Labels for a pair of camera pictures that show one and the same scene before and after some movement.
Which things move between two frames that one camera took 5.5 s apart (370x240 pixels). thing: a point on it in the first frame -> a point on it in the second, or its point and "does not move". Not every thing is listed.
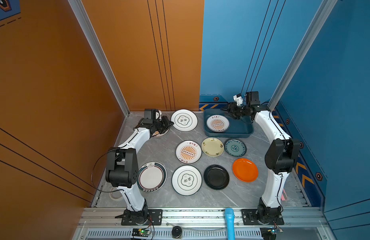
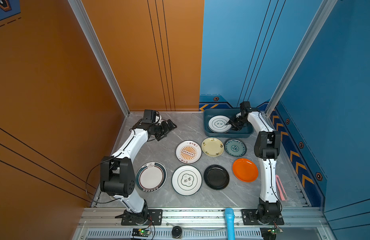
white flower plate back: (184, 120) -> (217, 124)
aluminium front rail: (202, 224) does not move
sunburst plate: (188, 152) does not move
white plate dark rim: (151, 176) does not move
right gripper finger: (227, 110) -> (230, 122)
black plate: (216, 177) does not move
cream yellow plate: (212, 147) does not move
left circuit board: (140, 232) does not move
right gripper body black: (238, 111) -> (239, 122)
